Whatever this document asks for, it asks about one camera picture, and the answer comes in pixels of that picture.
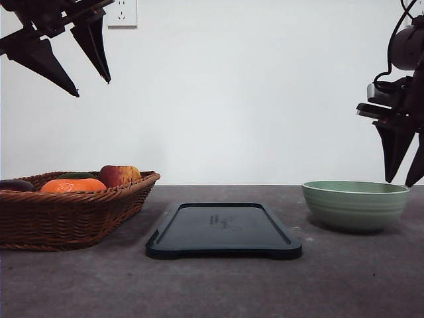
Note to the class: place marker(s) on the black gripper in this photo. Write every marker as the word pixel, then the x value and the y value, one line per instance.
pixel 393 123
pixel 36 54

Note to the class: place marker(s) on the light green ceramic bowl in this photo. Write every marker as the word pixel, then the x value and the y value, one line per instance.
pixel 354 206

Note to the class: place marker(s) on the brown wicker basket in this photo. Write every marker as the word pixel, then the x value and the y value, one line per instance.
pixel 70 220

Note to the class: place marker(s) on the dark green avocado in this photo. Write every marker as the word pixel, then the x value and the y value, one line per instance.
pixel 77 175

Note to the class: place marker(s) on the orange tangerine fruit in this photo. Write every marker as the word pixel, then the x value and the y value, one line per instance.
pixel 73 185

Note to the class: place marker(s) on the red yellow apple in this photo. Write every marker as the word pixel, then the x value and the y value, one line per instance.
pixel 118 175

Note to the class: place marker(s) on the dark purple eggplant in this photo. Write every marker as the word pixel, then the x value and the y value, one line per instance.
pixel 17 185

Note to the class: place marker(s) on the dark teal rectangular tray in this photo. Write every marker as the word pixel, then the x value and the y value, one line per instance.
pixel 221 230

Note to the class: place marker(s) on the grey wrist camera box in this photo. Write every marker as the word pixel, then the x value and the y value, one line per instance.
pixel 382 92

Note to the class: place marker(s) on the white wall socket left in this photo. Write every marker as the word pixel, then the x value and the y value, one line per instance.
pixel 121 15

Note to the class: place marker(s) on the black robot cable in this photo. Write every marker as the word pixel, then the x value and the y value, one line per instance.
pixel 390 44

